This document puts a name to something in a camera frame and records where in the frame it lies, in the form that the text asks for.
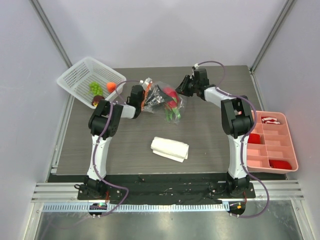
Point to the dark purple fake fruit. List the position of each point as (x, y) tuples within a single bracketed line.
[(96, 99)]

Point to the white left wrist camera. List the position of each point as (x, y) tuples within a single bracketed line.
[(145, 83)]

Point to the clear zip top bag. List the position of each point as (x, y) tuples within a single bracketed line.
[(172, 115)]

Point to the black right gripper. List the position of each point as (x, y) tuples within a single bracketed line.
[(189, 85)]

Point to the red white item in tray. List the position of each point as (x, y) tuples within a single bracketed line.
[(270, 120)]

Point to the white slotted cable duct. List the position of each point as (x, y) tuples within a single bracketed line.
[(99, 207)]

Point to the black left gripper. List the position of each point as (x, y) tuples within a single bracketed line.
[(161, 98)]

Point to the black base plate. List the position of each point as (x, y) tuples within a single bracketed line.
[(161, 189)]

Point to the white perforated plastic basket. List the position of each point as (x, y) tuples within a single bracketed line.
[(89, 78)]

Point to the red fake dragon fruit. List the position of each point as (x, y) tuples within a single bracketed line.
[(171, 97)]

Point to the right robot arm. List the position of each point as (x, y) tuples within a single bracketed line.
[(237, 122)]

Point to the green fake grapes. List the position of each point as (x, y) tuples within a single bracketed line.
[(95, 88)]

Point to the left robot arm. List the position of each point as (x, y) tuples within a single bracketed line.
[(103, 125)]

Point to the orange fake fruit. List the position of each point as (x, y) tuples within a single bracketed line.
[(111, 86)]

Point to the folded white cloth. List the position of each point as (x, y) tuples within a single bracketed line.
[(171, 149)]

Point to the pink compartment tray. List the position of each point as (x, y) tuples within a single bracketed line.
[(276, 144)]

